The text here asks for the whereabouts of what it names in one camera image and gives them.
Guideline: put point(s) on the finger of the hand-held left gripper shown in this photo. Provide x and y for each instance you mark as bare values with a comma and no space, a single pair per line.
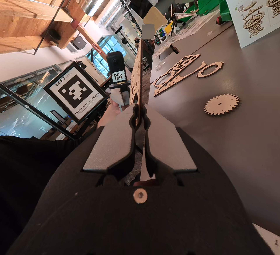
117,96

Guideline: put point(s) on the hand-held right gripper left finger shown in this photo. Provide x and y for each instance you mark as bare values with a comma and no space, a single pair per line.
109,145

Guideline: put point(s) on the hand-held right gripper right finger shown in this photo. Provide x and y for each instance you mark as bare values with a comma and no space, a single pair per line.
172,145

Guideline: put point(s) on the large wooden parts sheet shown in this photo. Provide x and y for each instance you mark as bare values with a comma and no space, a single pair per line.
136,69

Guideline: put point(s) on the person's left hand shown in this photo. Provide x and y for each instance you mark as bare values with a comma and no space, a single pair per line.
109,115

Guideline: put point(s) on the black easel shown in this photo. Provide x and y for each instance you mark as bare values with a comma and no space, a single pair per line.
87,126

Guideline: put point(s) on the wooden sheet with oval cutout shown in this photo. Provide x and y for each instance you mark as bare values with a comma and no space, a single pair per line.
158,90

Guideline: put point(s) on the black speaker box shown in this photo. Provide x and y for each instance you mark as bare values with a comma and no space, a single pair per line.
79,42

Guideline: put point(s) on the framed marker sign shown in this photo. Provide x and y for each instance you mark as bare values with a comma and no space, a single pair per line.
65,103

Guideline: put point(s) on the tan chair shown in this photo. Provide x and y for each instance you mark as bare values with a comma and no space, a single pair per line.
153,19

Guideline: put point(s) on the black ceiling lamp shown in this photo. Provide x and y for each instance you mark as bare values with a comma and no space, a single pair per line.
54,34

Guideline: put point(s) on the large wooden gear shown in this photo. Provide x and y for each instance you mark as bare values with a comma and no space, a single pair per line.
227,104

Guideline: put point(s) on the white paper sheets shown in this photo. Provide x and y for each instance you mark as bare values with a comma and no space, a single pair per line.
188,27

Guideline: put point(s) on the person's dark-clothed body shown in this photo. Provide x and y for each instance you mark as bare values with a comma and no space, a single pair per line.
32,183

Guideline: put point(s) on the red knob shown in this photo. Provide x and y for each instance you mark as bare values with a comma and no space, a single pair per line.
218,20

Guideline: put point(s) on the folded assembly instruction leaflet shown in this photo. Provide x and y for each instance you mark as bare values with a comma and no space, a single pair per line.
240,30

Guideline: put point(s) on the long silver ventilation duct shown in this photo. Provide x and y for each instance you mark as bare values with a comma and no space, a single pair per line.
109,16

